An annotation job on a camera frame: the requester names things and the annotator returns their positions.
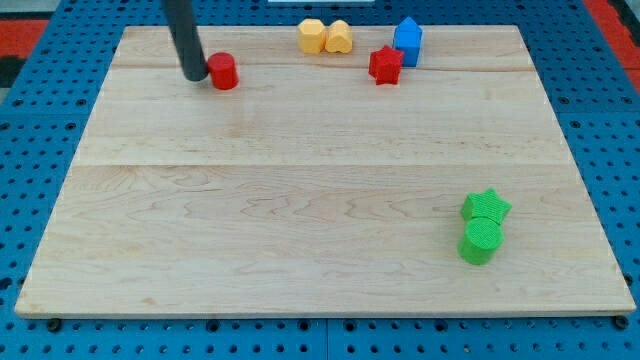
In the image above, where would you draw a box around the yellow hexagon block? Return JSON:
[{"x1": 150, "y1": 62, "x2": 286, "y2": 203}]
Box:
[{"x1": 297, "y1": 19, "x2": 326, "y2": 54}]

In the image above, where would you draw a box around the light wooden board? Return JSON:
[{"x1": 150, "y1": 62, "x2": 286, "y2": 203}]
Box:
[{"x1": 15, "y1": 25, "x2": 636, "y2": 319}]

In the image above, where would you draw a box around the red star block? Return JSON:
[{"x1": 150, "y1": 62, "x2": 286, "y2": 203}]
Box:
[{"x1": 368, "y1": 45, "x2": 404, "y2": 85}]

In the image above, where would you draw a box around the yellow heart block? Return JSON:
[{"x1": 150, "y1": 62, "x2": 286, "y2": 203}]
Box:
[{"x1": 325, "y1": 20, "x2": 353, "y2": 54}]

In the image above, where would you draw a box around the red cylinder block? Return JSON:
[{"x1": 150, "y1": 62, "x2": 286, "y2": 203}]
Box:
[{"x1": 207, "y1": 52, "x2": 239, "y2": 90}]

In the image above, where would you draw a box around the green star block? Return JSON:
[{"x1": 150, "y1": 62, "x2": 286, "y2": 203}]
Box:
[{"x1": 460, "y1": 188, "x2": 512, "y2": 225}]

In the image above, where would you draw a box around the blue pentagon house block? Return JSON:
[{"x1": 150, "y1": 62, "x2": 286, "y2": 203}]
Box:
[{"x1": 393, "y1": 17, "x2": 423, "y2": 67}]

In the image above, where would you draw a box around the green cylinder block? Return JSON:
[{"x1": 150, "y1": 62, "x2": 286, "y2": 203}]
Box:
[{"x1": 457, "y1": 217, "x2": 504, "y2": 265}]

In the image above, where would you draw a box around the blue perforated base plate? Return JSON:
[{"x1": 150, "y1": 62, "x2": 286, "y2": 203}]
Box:
[{"x1": 1, "y1": 1, "x2": 639, "y2": 359}]

